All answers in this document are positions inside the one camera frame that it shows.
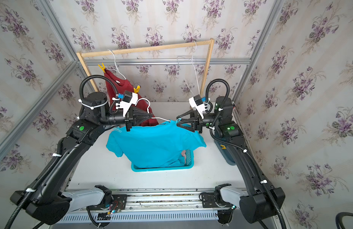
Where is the teal plastic laundry basket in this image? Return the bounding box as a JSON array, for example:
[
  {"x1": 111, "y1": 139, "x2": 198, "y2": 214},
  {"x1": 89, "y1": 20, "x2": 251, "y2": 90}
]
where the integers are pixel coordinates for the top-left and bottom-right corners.
[{"x1": 131, "y1": 148, "x2": 195, "y2": 172}]

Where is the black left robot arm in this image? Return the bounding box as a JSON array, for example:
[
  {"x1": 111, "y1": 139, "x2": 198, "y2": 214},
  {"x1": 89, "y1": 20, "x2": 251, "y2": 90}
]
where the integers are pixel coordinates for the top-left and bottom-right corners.
[{"x1": 5, "y1": 74, "x2": 153, "y2": 229}]

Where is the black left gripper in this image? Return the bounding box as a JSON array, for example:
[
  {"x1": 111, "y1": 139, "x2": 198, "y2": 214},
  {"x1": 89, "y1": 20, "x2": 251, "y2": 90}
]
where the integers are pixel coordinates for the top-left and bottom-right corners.
[{"x1": 96, "y1": 105, "x2": 152, "y2": 132}]

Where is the dark red t-shirt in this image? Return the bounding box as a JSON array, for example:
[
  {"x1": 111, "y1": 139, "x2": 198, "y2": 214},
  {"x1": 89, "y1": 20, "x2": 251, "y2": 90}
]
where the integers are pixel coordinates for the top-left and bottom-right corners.
[{"x1": 104, "y1": 68, "x2": 152, "y2": 114}]

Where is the white wire hanger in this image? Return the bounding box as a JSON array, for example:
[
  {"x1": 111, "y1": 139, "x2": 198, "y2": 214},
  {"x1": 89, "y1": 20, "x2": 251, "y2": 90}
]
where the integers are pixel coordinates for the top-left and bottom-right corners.
[{"x1": 176, "y1": 40, "x2": 203, "y2": 96}]

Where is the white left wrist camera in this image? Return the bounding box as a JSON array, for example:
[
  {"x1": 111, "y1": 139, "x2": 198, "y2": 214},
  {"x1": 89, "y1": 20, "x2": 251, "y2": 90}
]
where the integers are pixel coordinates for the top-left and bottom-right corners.
[{"x1": 112, "y1": 91, "x2": 138, "y2": 117}]

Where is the dark teal plastic tub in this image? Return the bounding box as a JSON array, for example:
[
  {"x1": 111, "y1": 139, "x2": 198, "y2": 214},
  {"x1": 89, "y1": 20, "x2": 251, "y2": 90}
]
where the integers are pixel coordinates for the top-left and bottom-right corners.
[{"x1": 214, "y1": 140, "x2": 236, "y2": 166}]

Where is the wooden clothes rack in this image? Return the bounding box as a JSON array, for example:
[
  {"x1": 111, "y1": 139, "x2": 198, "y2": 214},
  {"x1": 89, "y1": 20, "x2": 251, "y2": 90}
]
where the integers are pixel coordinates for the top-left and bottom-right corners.
[{"x1": 76, "y1": 38, "x2": 215, "y2": 93}]

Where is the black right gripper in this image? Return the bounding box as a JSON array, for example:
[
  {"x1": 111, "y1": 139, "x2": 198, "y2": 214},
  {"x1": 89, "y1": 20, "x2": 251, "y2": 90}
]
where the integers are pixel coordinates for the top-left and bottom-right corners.
[{"x1": 178, "y1": 110, "x2": 223, "y2": 136}]

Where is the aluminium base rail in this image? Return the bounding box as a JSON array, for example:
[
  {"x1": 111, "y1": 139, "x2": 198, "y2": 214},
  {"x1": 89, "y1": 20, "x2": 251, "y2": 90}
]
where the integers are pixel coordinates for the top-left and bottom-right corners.
[{"x1": 57, "y1": 187, "x2": 280, "y2": 224}]

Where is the white hanger under red shirt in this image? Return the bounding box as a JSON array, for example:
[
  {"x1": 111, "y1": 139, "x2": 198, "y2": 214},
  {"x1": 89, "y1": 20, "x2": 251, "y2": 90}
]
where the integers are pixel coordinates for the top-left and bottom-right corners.
[{"x1": 107, "y1": 50, "x2": 127, "y2": 80}]

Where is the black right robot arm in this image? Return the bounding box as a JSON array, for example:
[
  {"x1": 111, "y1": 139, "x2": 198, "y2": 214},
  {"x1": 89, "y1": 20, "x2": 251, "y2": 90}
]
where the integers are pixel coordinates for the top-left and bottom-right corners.
[{"x1": 177, "y1": 79, "x2": 287, "y2": 229}]

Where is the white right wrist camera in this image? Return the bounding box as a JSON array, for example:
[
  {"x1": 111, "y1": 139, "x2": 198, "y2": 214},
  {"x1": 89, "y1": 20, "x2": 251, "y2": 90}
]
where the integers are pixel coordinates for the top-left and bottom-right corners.
[{"x1": 189, "y1": 94, "x2": 209, "y2": 119}]

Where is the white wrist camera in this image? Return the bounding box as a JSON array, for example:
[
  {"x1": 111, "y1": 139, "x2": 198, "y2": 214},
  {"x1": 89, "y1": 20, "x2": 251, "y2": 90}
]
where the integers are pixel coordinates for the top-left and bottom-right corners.
[
  {"x1": 189, "y1": 94, "x2": 209, "y2": 119},
  {"x1": 112, "y1": 91, "x2": 138, "y2": 117}
]

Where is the turquoise t-shirt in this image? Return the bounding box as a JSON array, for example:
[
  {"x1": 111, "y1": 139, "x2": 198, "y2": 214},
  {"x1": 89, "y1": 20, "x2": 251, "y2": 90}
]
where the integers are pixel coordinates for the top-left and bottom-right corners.
[{"x1": 106, "y1": 122, "x2": 207, "y2": 169}]

